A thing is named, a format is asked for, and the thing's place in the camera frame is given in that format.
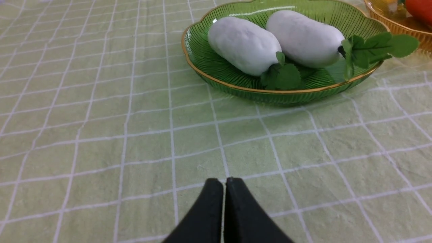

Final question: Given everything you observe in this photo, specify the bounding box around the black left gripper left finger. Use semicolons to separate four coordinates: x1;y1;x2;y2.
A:
163;178;224;243

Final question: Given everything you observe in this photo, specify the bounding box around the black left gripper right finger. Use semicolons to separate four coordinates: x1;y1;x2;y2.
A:
224;177;293;243

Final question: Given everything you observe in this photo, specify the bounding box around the white toy radish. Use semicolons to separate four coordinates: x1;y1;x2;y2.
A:
207;17;301;90
266;10;420;81

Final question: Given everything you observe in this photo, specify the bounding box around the green checkered tablecloth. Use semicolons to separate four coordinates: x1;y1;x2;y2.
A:
0;0;431;243

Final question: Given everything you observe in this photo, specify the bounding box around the green glass plate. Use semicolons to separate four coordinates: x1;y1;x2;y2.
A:
182;0;390;106

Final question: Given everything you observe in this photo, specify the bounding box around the amber glass plate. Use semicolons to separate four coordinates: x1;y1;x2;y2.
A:
363;0;432;55

